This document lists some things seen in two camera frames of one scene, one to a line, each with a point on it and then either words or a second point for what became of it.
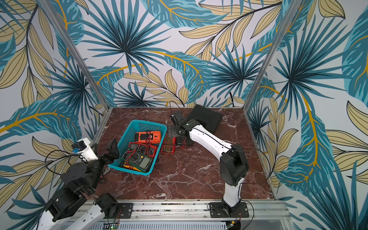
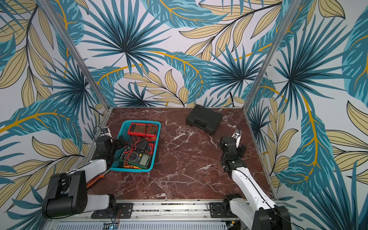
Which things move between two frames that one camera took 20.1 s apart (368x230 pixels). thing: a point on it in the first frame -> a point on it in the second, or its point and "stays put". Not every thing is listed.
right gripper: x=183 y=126 -> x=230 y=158
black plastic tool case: x=210 y=119 stays put
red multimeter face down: x=169 y=145 -> x=145 y=130
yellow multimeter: x=132 y=167 stays put
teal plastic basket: x=140 y=147 stays put
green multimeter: x=138 y=160 stays put
